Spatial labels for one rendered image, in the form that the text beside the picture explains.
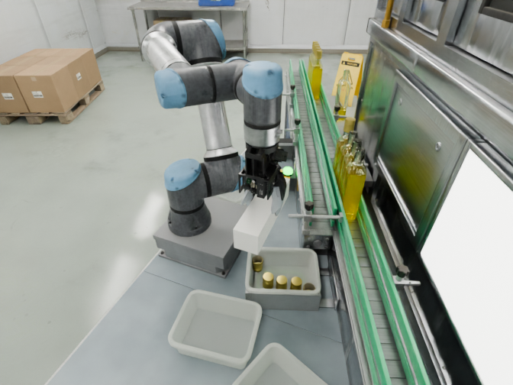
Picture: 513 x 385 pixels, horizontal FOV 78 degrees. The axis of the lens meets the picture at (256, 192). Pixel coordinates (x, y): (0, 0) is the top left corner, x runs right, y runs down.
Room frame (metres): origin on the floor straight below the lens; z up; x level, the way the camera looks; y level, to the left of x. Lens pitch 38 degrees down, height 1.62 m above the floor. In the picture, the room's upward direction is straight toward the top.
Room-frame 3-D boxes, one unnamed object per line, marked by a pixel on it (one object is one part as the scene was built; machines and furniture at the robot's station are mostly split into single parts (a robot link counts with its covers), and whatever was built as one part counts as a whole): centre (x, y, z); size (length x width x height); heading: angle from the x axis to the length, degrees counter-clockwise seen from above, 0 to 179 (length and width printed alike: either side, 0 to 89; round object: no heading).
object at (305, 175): (1.64, -0.22, 0.93); 1.75 x 0.01 x 0.08; 177
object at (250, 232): (0.61, -0.02, 1.09); 0.24 x 0.06 x 0.06; 158
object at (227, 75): (0.68, 0.04, 1.40); 0.11 x 0.11 x 0.08; 23
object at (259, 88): (0.60, -0.01, 1.40); 0.09 x 0.08 x 0.11; 23
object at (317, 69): (1.94, -0.36, 1.02); 0.06 x 0.06 x 0.28; 87
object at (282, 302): (0.63, -0.11, 0.79); 0.27 x 0.17 x 0.08; 87
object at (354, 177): (0.83, -0.32, 0.99); 0.06 x 0.06 x 0.21; 87
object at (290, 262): (0.63, -0.08, 0.80); 0.22 x 0.17 x 0.09; 87
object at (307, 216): (0.74, -0.18, 0.95); 0.17 x 0.03 x 0.12; 87
